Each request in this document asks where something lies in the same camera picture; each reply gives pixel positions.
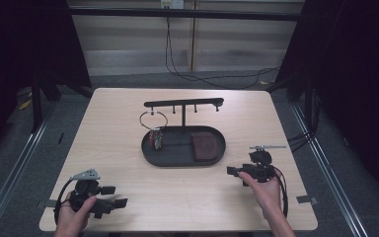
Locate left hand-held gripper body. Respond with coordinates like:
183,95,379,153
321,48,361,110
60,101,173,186
68,168,114,220

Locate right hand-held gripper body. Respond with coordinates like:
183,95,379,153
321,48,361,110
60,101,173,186
238,144,288,184

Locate brown zip pouch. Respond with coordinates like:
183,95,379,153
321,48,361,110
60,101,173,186
189,131,220,163

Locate black hook stand with tray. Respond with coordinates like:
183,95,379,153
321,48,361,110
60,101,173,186
140,97,227,168

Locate key ring with colourful keys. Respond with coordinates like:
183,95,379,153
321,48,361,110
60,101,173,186
138,110,169,151

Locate person's left hand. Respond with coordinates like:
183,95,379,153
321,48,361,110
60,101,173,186
53,192,99,237

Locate person's right hand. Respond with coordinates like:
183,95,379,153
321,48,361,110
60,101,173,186
238,171,286,222

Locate grey tape strip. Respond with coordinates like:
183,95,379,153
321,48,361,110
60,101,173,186
35,198,59,209
296,195,320,205

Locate yellow tape piece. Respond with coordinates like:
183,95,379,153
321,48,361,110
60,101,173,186
18,98,34,112

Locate dark curtain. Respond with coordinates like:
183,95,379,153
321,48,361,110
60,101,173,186
265,0,379,208
0,0,93,162

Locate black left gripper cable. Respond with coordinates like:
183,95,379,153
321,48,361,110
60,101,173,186
53,177,80,226

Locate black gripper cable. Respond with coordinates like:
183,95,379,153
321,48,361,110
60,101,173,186
53,177,80,226
271,167,290,219

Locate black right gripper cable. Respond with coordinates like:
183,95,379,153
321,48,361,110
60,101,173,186
271,167,290,219

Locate black cables on floor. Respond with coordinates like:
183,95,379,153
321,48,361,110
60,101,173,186
287,129,314,153

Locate aluminium floor rail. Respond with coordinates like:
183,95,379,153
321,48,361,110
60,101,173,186
0,105,57,237
290,103,370,237

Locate black metal stand post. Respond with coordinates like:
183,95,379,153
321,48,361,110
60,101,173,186
30,73,44,133

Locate black cable along wall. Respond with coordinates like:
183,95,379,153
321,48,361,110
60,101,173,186
164,16,281,91

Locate black horizontal frame bar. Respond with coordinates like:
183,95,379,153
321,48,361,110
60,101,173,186
68,7,301,23

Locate white wall socket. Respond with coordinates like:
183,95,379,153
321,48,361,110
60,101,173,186
160,0,186,10

